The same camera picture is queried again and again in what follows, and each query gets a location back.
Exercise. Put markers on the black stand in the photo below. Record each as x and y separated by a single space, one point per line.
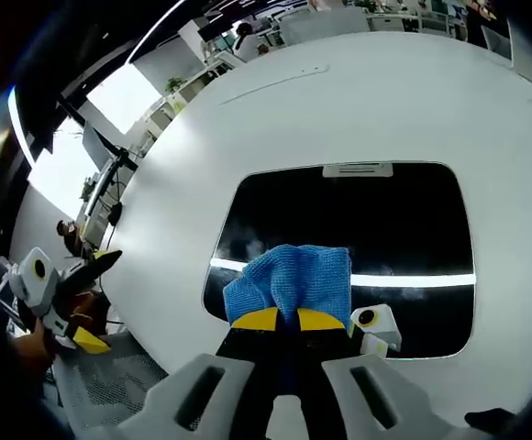
124 158

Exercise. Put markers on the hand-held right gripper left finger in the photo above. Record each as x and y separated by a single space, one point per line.
247 371

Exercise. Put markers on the blue cleaning cloth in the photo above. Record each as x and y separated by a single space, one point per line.
293 279

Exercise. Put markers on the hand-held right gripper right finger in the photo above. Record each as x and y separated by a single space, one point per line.
330 362

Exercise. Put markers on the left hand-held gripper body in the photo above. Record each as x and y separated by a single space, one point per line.
34 284

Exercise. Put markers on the person's left hand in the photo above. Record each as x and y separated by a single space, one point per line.
32 353

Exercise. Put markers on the black tablet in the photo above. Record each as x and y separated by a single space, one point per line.
385 220

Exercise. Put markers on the green potted plant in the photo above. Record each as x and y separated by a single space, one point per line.
88 188
174 85

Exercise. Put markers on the long low white divider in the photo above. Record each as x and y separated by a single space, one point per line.
321 25

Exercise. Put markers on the white mesh office chair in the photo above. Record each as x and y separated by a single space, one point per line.
105 380

